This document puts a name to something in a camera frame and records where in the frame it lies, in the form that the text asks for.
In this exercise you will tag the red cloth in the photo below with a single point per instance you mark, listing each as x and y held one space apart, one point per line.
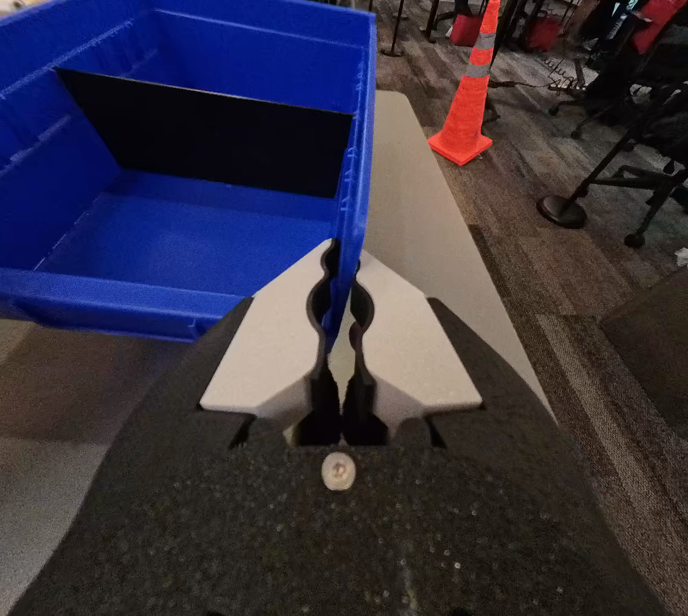
658 13

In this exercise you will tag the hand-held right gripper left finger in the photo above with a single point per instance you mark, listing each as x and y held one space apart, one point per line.
258 358

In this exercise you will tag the black stand with round base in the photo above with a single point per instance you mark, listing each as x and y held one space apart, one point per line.
561 212

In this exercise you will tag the red floor bin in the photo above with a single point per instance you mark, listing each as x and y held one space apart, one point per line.
543 35
466 30

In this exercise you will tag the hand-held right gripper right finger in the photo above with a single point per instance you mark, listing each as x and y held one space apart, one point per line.
419 358

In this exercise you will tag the blue plastic bin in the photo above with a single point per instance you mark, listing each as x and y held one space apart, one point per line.
188 234

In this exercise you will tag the orange traffic cone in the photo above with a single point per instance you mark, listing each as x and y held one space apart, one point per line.
467 110

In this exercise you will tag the black bin divider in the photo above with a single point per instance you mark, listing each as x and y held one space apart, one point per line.
215 137

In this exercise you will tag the black office chair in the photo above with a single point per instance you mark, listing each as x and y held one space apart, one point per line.
634 89

